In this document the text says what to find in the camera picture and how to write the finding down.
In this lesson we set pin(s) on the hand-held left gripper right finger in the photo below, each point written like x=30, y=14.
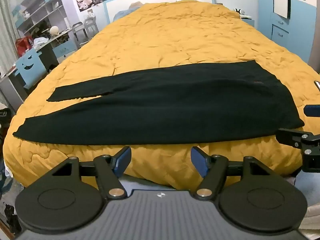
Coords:
x=198, y=158

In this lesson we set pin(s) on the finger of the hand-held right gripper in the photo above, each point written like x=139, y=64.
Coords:
x=312, y=110
x=290, y=136

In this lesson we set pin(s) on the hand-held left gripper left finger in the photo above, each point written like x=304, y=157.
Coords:
x=123, y=158

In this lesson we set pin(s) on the black pants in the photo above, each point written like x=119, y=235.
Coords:
x=175, y=105

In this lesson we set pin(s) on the blue wardrobe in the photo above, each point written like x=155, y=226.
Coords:
x=300, y=20

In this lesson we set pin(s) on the white nightstand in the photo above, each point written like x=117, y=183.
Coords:
x=248, y=22

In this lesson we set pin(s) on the yellow quilted blanket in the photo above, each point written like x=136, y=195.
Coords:
x=162, y=42

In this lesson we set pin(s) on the blue smiley chair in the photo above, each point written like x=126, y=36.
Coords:
x=31, y=67

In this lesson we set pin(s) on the grey desk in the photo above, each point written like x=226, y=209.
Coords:
x=11, y=87

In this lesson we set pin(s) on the grey small chair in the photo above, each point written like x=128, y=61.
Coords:
x=83, y=28

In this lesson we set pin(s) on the white plastic bag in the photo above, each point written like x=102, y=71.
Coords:
x=40, y=41

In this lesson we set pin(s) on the white round ball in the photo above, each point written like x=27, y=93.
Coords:
x=54, y=30

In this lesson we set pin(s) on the blue pillow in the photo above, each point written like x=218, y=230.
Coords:
x=125, y=11

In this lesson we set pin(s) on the red bag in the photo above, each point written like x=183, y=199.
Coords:
x=23, y=45

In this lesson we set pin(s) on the white and blue shelf unit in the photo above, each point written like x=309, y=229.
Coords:
x=37, y=12

